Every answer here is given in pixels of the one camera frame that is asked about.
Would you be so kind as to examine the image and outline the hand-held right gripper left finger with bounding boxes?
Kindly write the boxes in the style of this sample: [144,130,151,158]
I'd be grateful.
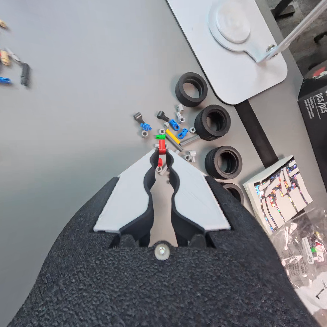
[93,148,160,247]

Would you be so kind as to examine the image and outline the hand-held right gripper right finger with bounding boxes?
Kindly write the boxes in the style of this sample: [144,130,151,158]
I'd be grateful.
[165,149,231,247]

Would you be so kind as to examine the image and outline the cluster of mixed small parts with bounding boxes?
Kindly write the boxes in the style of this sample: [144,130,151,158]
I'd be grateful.
[133,103,197,177]

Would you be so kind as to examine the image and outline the grey desk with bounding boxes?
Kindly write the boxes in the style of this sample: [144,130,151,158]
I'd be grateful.
[0,0,327,327]

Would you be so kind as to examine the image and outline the black rubber toy tire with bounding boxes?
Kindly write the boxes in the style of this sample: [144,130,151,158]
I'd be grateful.
[175,72,208,108]
[221,183,244,205]
[204,146,243,180]
[194,105,231,141]

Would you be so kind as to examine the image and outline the shiny sticker sheet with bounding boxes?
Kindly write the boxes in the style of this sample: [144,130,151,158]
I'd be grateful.
[243,154,313,235]

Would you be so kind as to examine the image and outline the clear plastic bags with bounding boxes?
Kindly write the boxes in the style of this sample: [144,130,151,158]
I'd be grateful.
[268,207,327,317]

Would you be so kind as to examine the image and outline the white book stand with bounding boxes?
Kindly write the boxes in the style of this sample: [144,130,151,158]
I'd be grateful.
[166,0,327,105]

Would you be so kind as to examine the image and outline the black toy car set box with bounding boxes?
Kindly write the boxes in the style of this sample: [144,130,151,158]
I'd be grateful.
[298,65,327,194]

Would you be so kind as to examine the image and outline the pile of small connector pins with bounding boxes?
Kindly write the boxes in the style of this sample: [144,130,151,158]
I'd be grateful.
[0,19,32,87]

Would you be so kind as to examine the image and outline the black desk cable channel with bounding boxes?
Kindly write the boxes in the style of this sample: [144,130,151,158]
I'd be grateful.
[235,98,280,169]

